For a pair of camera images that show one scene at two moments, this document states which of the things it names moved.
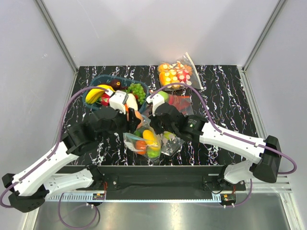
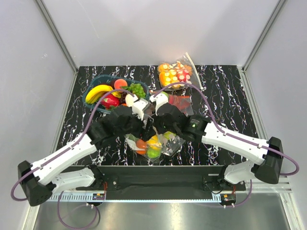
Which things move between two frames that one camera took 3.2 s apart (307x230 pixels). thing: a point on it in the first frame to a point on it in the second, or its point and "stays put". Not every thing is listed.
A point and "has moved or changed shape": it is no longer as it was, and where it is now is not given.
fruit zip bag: [144, 141] stays put
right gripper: [153, 124] stays put
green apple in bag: [153, 154] stays put
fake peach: [138, 115] has moved or changed shape
